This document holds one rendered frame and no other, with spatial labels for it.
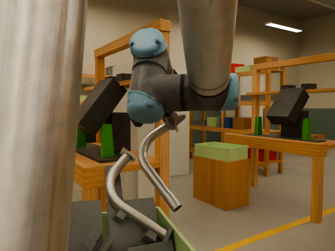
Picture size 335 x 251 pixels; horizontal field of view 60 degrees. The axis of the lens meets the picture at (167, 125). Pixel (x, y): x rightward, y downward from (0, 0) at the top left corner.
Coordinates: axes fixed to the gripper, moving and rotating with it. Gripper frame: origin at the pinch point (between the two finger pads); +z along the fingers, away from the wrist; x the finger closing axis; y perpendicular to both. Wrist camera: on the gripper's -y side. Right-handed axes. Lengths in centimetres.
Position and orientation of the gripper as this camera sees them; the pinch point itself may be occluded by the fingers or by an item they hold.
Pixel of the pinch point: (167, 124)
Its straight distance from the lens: 89.7
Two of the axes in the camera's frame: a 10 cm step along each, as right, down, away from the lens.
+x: -5.1, -7.1, 4.9
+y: 8.4, -5.3, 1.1
